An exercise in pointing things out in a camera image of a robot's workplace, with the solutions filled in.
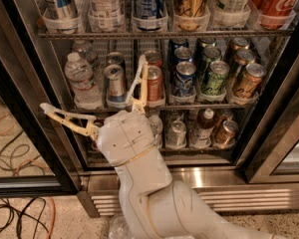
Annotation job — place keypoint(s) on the front blue soda can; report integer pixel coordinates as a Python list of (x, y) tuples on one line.
[(183, 79)]

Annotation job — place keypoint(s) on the middle green soda can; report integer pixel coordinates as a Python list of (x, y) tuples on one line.
[(210, 54)]

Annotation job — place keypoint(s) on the rear gold soda can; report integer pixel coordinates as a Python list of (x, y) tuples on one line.
[(236, 44)]

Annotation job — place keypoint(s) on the blue tall can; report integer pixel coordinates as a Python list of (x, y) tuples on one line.
[(148, 13)]

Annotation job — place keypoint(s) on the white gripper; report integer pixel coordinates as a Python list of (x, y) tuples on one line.
[(125, 137)]

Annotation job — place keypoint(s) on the front orange soda can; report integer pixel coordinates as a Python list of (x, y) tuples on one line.
[(155, 83)]

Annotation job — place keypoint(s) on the bottom bronze can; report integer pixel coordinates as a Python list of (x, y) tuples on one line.
[(225, 135)]

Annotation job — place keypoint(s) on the green soda can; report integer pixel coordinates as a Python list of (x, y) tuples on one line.
[(214, 79), (202, 43), (210, 54)]

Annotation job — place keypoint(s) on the orange soda can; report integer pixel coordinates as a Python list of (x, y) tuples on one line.
[(154, 58), (155, 83)]

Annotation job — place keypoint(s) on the rear blue soda can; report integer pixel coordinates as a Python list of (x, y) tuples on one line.
[(176, 43)]

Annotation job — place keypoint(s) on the front gold soda can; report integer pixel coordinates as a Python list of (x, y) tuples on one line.
[(248, 80)]

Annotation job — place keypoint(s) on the gold soda can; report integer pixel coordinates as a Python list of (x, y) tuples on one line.
[(236, 44), (241, 58), (248, 80)]

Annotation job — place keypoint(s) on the front clear water bottle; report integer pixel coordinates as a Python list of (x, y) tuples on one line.
[(83, 82)]

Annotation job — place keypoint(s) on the clear water bottle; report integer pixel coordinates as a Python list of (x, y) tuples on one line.
[(87, 51), (83, 82)]

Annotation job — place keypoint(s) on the bottom small water bottle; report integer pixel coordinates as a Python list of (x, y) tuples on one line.
[(156, 128)]

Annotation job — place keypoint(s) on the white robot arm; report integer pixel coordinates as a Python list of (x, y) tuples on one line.
[(154, 205)]

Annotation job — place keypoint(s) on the rear orange soda can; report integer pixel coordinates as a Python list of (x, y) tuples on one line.
[(154, 58)]

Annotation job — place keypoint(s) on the bottom silver can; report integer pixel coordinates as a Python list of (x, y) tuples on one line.
[(176, 135)]

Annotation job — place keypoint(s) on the front green soda can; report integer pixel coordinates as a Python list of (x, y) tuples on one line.
[(214, 79)]

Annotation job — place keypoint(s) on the middle blue soda can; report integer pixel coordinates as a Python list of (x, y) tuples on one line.
[(182, 54)]

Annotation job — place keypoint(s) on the rear clear water bottle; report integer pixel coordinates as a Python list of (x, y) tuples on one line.
[(87, 51)]

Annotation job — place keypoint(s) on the middle gold soda can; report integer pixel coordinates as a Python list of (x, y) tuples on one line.
[(241, 58)]

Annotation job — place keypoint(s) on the clear plastic bag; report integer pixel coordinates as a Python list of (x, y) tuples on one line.
[(119, 228)]

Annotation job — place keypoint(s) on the rear green soda can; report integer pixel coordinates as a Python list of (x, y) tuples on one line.
[(202, 43)]

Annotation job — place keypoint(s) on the blue soda can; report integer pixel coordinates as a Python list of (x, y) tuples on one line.
[(183, 79), (176, 43), (182, 54)]

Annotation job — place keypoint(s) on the gold tall can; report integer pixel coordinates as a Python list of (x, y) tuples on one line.
[(188, 12)]

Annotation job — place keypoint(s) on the white label plastic bottle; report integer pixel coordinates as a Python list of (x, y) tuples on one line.
[(108, 13)]

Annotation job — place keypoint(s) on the red cola bottle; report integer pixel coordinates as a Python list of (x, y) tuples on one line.
[(273, 14)]

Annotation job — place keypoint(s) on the bottom brown drink bottle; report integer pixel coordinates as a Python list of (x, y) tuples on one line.
[(201, 133)]

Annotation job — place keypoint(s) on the rear silver blue can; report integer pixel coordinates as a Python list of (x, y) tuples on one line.
[(115, 58)]

